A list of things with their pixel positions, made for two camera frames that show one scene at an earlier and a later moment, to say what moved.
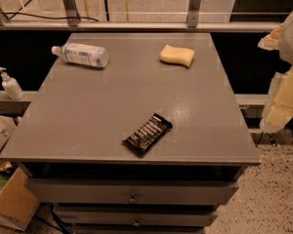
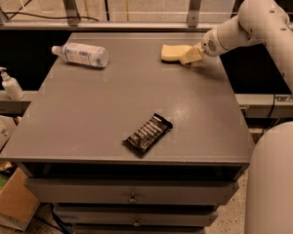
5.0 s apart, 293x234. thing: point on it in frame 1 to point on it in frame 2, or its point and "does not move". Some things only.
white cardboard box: [1, 129] does not move
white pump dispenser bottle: [11, 85] does not move
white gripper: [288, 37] to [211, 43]
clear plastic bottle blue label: [81, 54] does not move
